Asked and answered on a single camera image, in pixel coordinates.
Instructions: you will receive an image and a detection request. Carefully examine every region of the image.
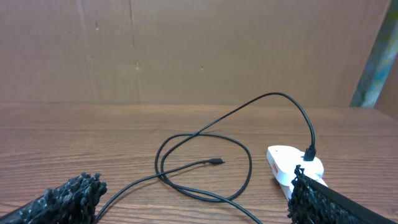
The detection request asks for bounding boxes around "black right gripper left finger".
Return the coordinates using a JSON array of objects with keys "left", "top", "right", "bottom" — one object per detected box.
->
[{"left": 1, "top": 172, "right": 107, "bottom": 224}]

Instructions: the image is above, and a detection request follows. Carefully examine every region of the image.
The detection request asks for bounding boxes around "white power strip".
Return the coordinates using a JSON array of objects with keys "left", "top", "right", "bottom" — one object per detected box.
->
[{"left": 266, "top": 145, "right": 328, "bottom": 200}]

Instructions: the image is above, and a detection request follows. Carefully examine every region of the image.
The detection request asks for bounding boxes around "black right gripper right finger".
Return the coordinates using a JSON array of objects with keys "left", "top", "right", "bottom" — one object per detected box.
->
[{"left": 288, "top": 165, "right": 397, "bottom": 224}]

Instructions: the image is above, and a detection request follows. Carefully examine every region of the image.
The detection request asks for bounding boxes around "black USB charging cable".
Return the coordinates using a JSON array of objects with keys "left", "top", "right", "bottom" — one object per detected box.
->
[{"left": 95, "top": 91, "right": 317, "bottom": 224}]

